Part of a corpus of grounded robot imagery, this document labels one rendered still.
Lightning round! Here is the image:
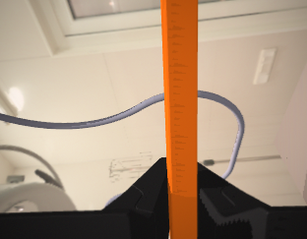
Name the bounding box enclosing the orange handle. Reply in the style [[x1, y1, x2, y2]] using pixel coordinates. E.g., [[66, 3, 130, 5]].
[[160, 0, 198, 239]]

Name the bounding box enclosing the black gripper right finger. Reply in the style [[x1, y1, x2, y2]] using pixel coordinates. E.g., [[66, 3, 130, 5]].
[[197, 161, 307, 239]]

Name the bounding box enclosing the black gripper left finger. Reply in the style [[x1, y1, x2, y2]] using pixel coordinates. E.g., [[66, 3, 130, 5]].
[[0, 157, 169, 239]]

